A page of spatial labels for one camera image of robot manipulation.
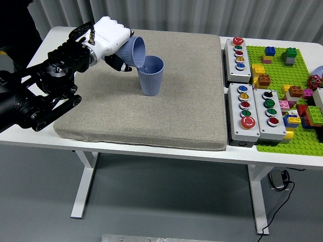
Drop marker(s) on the grey four-button control box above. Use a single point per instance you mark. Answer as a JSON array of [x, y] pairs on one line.
[[273, 131]]

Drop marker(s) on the green grey brick stack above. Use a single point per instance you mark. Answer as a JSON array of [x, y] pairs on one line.
[[290, 56]]

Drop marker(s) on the green orange brick stack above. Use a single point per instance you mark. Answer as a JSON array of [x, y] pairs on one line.
[[314, 114]]

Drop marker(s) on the red toy brick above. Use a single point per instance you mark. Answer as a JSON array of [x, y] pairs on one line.
[[301, 110]]

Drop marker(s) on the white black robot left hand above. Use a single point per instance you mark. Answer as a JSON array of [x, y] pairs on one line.
[[111, 35]]

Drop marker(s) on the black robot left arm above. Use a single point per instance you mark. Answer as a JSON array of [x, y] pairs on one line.
[[45, 88]]

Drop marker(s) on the blue yellow pink brick stack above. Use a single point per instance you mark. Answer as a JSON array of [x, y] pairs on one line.
[[268, 54]]

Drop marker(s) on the green studded baseplate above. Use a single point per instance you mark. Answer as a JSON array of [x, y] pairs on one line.
[[277, 75]]

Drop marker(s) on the blue ribbed plastic cup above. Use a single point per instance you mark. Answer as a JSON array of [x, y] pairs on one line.
[[131, 50], [151, 83]]

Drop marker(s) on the white table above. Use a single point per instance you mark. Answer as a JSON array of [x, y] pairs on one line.
[[227, 156]]

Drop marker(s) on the pink toy brick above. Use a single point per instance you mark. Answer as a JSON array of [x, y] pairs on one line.
[[307, 93], [283, 104]]

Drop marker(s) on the orange toy brick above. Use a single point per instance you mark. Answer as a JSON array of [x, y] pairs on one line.
[[263, 80], [295, 91]]

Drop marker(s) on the grey-brown cushion mat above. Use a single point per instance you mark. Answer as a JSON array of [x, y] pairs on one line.
[[176, 113]]

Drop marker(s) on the grey pleated curtain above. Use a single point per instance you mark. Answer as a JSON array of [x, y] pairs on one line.
[[176, 12]]

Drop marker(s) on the grey five-button control box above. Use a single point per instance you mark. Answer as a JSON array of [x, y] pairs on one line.
[[242, 132], [236, 73]]

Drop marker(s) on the grey power adapter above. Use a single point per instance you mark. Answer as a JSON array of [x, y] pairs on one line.
[[277, 180]]

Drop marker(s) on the white box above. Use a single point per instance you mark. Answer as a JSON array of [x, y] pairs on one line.
[[319, 98]]

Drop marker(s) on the lavender plate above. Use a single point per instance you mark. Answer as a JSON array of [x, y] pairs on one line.
[[319, 70]]

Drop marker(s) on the yellow toy brick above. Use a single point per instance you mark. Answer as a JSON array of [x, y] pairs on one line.
[[287, 136], [257, 70]]

